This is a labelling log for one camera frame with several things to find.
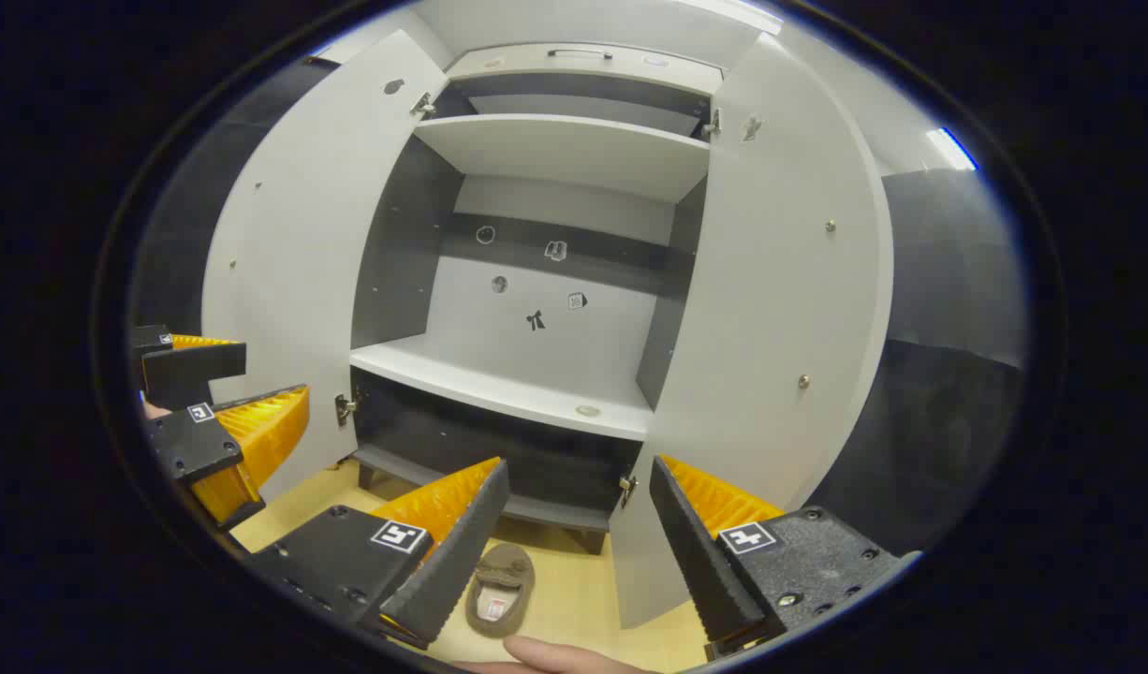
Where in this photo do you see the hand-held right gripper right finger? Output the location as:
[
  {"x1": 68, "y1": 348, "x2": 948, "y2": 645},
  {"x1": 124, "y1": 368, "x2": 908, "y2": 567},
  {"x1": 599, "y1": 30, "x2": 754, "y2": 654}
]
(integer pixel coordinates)
[{"x1": 649, "y1": 455, "x2": 921, "y2": 661}]

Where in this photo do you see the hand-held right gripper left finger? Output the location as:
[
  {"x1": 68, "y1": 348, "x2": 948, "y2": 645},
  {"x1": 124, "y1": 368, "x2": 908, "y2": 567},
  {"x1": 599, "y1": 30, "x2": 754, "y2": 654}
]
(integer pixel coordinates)
[{"x1": 246, "y1": 457, "x2": 511, "y2": 652}]

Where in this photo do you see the brown fuzzy shoe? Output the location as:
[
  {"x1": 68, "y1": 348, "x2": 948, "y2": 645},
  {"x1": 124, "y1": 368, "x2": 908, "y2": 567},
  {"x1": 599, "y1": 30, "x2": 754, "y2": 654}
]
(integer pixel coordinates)
[{"x1": 464, "y1": 543, "x2": 536, "y2": 639}]

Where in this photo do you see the white shoe cabinet door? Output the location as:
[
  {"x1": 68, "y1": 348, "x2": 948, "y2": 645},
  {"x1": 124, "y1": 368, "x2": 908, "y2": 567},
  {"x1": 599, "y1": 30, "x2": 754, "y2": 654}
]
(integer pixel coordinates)
[
  {"x1": 202, "y1": 30, "x2": 449, "y2": 502},
  {"x1": 611, "y1": 33, "x2": 898, "y2": 630}
]

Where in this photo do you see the white grey shoe cabinet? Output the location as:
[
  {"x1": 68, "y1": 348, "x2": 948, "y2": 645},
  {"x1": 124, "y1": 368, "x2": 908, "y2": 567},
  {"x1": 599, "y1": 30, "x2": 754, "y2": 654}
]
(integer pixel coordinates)
[{"x1": 202, "y1": 30, "x2": 898, "y2": 630}]

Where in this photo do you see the ceiling light panel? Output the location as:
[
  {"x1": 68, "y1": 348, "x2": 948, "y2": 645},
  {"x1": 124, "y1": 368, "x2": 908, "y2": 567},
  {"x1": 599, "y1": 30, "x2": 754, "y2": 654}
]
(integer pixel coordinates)
[
  {"x1": 925, "y1": 126, "x2": 979, "y2": 172},
  {"x1": 677, "y1": 0, "x2": 786, "y2": 37}
]

